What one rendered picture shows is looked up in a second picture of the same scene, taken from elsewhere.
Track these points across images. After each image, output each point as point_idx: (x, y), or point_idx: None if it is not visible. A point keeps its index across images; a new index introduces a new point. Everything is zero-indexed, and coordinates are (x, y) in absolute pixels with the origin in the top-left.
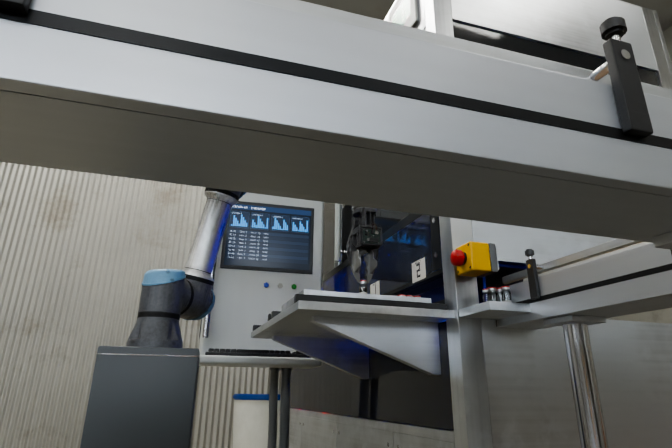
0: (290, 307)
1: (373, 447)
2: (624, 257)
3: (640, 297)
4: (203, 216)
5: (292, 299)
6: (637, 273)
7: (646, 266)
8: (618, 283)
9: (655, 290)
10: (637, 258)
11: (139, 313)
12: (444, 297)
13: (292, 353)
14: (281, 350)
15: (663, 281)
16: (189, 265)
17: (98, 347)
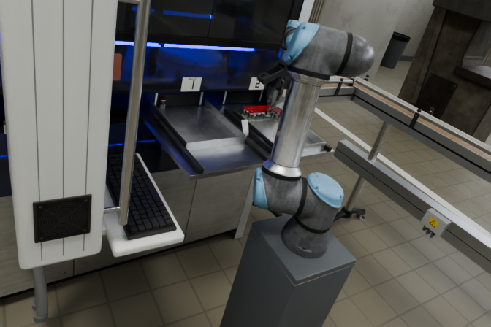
0: (321, 153)
1: (166, 185)
2: (324, 90)
3: (322, 101)
4: (314, 109)
5: (305, 146)
6: (325, 95)
7: (327, 94)
8: (319, 97)
9: (326, 101)
10: (327, 91)
11: (330, 226)
12: (243, 90)
13: (115, 164)
14: (144, 170)
15: (329, 98)
16: (299, 163)
17: (356, 260)
